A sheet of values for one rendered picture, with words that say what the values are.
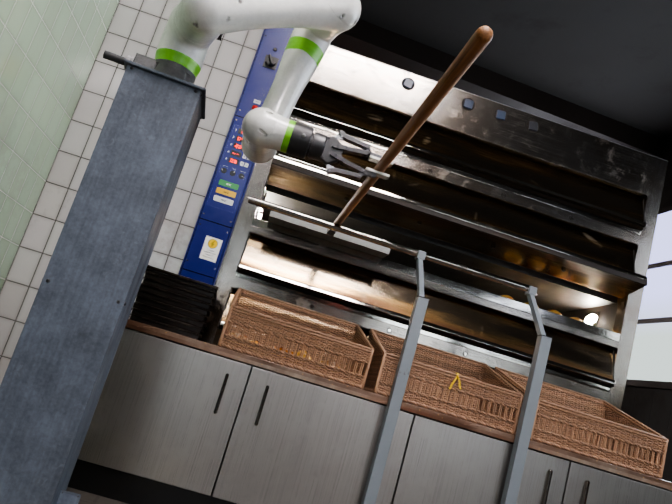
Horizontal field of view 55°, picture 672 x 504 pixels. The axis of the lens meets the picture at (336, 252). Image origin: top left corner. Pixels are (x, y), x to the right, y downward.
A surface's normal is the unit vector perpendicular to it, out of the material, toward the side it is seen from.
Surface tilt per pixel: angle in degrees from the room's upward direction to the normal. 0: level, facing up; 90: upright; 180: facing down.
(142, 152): 90
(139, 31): 90
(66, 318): 90
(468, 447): 90
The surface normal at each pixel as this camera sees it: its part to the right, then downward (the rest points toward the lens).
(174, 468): 0.14, -0.18
